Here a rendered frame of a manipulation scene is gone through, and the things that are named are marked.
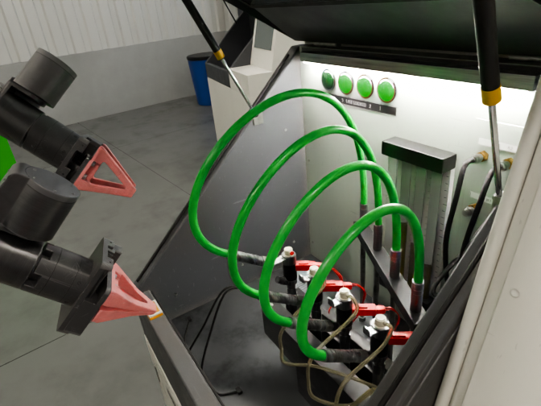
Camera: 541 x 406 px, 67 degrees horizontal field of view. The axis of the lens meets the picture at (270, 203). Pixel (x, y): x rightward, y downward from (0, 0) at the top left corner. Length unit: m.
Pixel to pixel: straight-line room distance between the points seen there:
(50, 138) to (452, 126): 0.64
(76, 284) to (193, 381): 0.39
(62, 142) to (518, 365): 0.62
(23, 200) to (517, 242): 0.51
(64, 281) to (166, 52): 7.25
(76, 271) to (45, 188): 0.10
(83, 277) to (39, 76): 0.28
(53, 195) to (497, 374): 0.52
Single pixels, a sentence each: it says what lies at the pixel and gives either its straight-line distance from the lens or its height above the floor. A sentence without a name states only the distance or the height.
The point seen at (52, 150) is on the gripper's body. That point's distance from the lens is 0.63.
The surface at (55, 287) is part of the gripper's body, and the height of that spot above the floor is 1.31.
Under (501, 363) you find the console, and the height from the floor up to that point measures 1.18.
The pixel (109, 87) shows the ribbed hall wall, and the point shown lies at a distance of 7.36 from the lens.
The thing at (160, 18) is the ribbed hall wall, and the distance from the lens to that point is 7.71.
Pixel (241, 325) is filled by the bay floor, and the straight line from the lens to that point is 1.09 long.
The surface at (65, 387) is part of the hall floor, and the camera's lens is 2.34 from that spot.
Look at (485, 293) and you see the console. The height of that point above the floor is 1.24.
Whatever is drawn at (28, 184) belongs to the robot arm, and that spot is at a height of 1.43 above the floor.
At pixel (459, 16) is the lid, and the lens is 0.67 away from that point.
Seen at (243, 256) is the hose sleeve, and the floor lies 1.16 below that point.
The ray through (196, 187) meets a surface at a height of 1.32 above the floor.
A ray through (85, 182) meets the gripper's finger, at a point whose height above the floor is 1.37.
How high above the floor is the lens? 1.58
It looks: 27 degrees down
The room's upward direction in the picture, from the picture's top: 6 degrees counter-clockwise
